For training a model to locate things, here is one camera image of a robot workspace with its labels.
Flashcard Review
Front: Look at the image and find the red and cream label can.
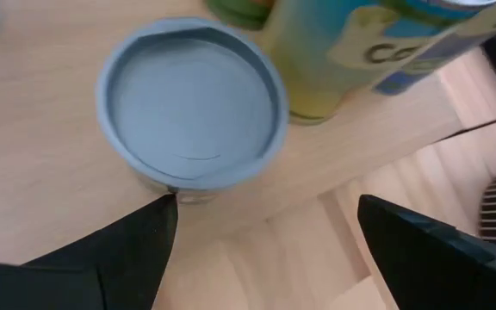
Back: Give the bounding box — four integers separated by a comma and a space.
95, 15, 291, 206

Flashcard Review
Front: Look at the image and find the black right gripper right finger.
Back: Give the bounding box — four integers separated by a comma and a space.
356, 194, 496, 310

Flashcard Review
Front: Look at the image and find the tall peas can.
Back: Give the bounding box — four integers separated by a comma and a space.
370, 0, 496, 96

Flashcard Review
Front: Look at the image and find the tall oranges can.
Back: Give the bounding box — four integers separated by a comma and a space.
202, 0, 277, 32

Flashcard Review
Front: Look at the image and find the tall corn can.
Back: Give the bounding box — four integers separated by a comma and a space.
258, 0, 496, 127

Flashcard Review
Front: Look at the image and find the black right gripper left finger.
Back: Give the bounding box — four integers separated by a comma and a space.
0, 193, 179, 310

